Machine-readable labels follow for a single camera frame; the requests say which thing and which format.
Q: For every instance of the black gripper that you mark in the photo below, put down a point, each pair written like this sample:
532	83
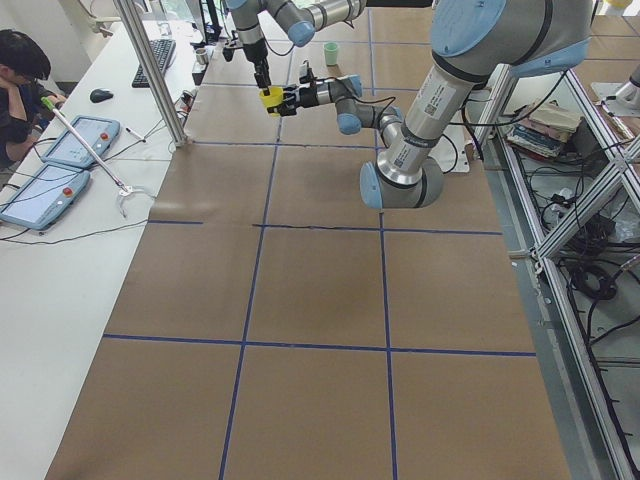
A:
255	53
306	95

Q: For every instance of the yellow cup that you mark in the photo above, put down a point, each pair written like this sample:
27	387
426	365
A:
272	98

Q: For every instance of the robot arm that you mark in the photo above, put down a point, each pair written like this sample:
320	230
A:
469	39
300	24

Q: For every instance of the light green cup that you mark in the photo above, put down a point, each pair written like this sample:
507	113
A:
331	52

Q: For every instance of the metal cup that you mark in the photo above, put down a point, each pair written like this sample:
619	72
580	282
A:
201	55

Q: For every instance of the stack of books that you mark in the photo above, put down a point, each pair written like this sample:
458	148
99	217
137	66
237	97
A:
544	131

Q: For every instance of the black marker pen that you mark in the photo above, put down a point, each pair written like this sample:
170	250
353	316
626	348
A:
137	136

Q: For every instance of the black computer mouse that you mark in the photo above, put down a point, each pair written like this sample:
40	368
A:
100	95

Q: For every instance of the reacher grabber stick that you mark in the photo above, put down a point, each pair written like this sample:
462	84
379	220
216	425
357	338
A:
125	191

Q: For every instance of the brown paper table cover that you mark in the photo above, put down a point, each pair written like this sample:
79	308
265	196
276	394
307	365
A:
271	326

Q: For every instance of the seated person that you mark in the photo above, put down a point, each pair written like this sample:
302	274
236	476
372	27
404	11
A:
23	65

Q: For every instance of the white desk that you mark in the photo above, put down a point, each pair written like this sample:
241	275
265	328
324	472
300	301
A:
58	287

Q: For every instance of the grey aluminium frame post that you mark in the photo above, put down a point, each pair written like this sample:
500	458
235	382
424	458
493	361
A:
141	44

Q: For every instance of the aluminium frame rail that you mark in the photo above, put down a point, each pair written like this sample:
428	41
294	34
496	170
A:
572	227

